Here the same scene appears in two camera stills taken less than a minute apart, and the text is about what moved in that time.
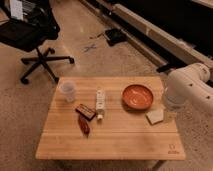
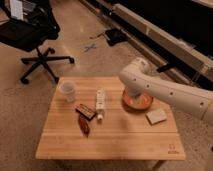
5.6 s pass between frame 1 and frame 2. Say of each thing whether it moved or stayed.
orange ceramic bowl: stayed
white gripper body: moved
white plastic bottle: stayed
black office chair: stayed
